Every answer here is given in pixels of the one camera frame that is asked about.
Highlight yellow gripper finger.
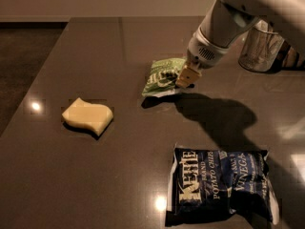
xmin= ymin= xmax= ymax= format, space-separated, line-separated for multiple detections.
xmin=175 ymin=65 xmax=201 ymax=88

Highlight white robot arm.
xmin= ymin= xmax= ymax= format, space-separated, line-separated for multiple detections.
xmin=176 ymin=0 xmax=305 ymax=88

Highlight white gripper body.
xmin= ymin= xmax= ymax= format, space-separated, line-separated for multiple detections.
xmin=187 ymin=0 xmax=258 ymax=70

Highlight metal mesh cup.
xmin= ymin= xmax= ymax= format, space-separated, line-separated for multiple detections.
xmin=238 ymin=20 xmax=284 ymax=73

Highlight yellow wavy sponge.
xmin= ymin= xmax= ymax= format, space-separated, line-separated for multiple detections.
xmin=62 ymin=97 xmax=113 ymax=136

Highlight blue salt vinegar chip bag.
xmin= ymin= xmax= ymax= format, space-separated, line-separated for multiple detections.
xmin=167 ymin=147 xmax=279 ymax=224

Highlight green jalapeno chip bag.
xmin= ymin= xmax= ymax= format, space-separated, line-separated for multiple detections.
xmin=142 ymin=58 xmax=186 ymax=97

